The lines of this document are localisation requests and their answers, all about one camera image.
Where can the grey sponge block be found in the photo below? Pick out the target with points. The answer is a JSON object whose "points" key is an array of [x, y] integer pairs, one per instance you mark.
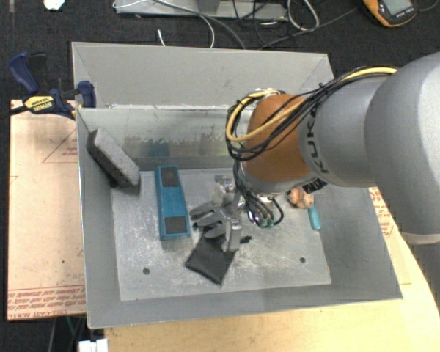
{"points": [[111, 156]]}

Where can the brown cardboard board red print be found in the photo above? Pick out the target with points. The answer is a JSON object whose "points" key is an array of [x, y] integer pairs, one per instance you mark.
{"points": [[44, 211]]}

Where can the grey and black glove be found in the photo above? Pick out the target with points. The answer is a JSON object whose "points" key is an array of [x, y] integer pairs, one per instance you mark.
{"points": [[209, 259]]}

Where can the peach and teal small tool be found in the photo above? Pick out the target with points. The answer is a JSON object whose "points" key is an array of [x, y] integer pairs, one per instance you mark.
{"points": [[313, 216]]}

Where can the blue flat block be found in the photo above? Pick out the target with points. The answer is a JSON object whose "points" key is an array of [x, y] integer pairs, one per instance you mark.
{"points": [[171, 204]]}

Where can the small black scrap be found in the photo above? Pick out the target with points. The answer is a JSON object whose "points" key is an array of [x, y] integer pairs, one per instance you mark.
{"points": [[246, 238]]}

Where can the grey metal bin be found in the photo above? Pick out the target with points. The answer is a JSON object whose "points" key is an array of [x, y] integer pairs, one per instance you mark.
{"points": [[205, 266]]}

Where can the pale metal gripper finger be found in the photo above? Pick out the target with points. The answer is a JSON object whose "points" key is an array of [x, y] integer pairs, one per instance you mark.
{"points": [[224, 186], [234, 237]]}

